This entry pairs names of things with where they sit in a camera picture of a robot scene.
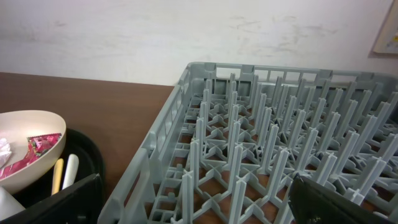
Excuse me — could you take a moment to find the grey dishwasher rack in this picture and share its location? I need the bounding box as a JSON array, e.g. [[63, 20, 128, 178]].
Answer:
[[98, 62, 397, 223]]

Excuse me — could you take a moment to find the white cup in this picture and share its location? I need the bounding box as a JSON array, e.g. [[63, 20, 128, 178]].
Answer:
[[0, 187, 25, 220]]

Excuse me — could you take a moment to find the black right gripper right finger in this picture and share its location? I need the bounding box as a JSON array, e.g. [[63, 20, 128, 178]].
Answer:
[[288, 175, 392, 224]]

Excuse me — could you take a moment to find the white tissue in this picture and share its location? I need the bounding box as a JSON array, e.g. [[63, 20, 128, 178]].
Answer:
[[0, 138, 12, 167]]

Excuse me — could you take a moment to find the white plastic fork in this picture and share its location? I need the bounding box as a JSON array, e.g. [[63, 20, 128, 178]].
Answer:
[[62, 154, 79, 190]]

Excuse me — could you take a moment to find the beige large bowl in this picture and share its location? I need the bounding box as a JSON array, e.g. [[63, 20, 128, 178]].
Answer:
[[1, 110, 67, 194]]

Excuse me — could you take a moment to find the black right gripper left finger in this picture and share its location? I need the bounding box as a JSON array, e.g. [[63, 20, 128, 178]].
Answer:
[[1, 174, 103, 224]]

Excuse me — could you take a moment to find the red snack wrapper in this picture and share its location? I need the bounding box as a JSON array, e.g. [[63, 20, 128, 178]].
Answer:
[[1, 133, 62, 179]]

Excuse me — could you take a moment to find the yellow plastic spoon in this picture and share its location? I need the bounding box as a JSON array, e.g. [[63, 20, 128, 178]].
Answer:
[[51, 158, 64, 195]]

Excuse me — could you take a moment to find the paper on wall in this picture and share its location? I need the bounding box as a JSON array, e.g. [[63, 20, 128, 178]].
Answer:
[[373, 0, 397, 55]]

